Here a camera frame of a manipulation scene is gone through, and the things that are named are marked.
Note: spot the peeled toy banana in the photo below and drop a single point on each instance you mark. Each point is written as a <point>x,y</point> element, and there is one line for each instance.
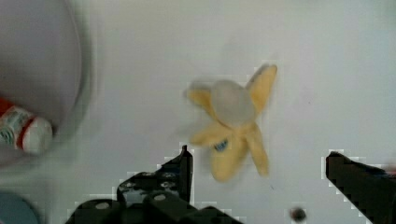
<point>234,133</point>

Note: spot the small blue bowl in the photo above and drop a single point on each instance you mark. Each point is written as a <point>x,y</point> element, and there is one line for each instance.
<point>15,210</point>

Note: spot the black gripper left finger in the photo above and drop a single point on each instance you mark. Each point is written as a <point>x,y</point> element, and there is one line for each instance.
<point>160,197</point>

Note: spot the grey round plate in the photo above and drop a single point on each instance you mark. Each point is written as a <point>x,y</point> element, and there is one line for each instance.
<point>42,65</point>

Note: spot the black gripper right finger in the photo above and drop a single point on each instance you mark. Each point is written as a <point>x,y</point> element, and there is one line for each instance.
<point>370,189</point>

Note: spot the red ketchup bottle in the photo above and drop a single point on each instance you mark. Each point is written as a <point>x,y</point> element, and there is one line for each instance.
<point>23,130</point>

